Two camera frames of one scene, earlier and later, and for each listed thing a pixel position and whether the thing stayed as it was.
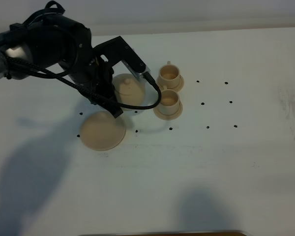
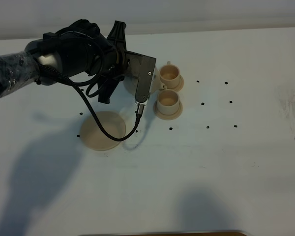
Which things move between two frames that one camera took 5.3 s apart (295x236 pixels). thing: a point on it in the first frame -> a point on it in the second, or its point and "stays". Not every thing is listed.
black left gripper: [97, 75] -> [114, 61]
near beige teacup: [169, 103] stays
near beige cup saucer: [168, 117] stays
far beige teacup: [169, 75] stays
